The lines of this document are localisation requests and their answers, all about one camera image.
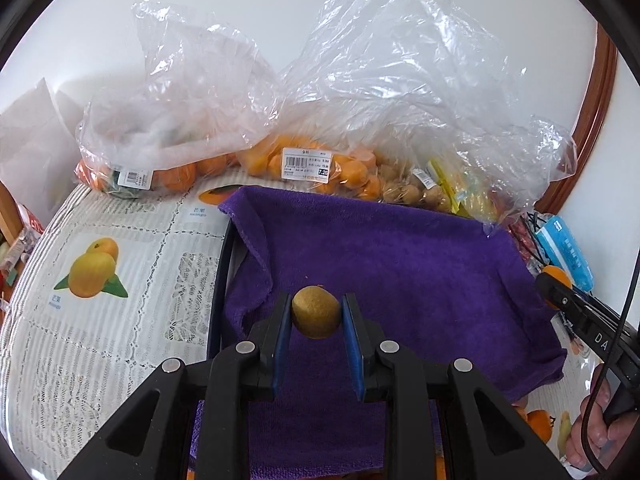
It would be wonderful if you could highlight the green kiwi fruit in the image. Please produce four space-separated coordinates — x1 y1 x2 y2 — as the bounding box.
292 286 342 339

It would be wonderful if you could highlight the bag of red fruits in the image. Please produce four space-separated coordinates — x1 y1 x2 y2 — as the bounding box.
508 214 549 275

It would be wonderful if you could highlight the person's right hand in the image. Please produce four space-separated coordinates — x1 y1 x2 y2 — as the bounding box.
565 364 639 470

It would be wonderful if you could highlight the blue tissue pack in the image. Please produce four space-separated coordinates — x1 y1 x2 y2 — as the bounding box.
535 216 594 292

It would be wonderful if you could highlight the purple towel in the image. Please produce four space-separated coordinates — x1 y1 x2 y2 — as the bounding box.
220 186 566 479

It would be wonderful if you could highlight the white fruit print tablecloth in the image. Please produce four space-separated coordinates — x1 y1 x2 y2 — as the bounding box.
1 168 253 479

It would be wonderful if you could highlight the yellow snack bag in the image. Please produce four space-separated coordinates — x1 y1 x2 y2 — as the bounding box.
427 158 499 223

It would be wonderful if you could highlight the red paper bag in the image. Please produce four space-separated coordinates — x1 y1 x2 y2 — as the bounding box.
16 204 43 240

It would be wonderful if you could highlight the clear bag of kumquats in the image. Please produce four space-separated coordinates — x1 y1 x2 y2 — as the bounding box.
238 0 576 226

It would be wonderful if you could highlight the clear bag of oranges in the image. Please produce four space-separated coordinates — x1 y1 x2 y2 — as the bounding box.
75 0 282 200

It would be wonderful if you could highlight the white plastic bag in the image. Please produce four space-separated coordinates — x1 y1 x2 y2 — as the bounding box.
1 80 81 226

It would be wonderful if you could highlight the black cable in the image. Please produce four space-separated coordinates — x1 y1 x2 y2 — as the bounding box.
584 259 640 478

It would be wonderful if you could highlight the brown wooden door frame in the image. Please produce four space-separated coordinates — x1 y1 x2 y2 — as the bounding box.
535 24 618 214

